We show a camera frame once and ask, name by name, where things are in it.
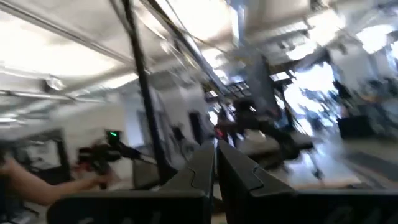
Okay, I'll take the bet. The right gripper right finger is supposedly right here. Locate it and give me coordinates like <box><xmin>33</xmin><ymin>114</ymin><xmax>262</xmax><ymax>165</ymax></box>
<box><xmin>217</xmin><ymin>139</ymin><xmax>398</xmax><ymax>224</ymax></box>

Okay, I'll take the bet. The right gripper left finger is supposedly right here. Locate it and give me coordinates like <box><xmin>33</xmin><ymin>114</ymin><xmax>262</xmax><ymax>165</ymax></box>
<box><xmin>46</xmin><ymin>141</ymin><xmax>216</xmax><ymax>224</ymax></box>

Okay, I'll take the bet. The person's forearm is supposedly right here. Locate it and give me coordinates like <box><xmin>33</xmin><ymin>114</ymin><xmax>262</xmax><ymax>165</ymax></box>
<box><xmin>0</xmin><ymin>157</ymin><xmax>100</xmax><ymax>207</ymax></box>

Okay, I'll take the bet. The person's hand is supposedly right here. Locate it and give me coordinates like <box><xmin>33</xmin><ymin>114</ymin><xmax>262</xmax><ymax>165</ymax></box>
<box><xmin>90</xmin><ymin>172</ymin><xmax>118</xmax><ymax>190</ymax></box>

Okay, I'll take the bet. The black teleoperation handle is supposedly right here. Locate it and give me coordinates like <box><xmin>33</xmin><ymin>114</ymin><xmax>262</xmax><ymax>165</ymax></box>
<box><xmin>76</xmin><ymin>129</ymin><xmax>156</xmax><ymax>190</ymax></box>

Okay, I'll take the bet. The black frame post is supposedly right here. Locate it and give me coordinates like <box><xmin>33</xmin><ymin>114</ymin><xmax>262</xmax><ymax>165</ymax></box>
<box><xmin>119</xmin><ymin>0</ymin><xmax>177</xmax><ymax>186</ymax></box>

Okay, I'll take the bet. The black frame beam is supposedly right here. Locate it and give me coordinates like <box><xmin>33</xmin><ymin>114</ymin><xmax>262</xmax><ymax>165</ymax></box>
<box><xmin>139</xmin><ymin>0</ymin><xmax>231</xmax><ymax>100</ymax></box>

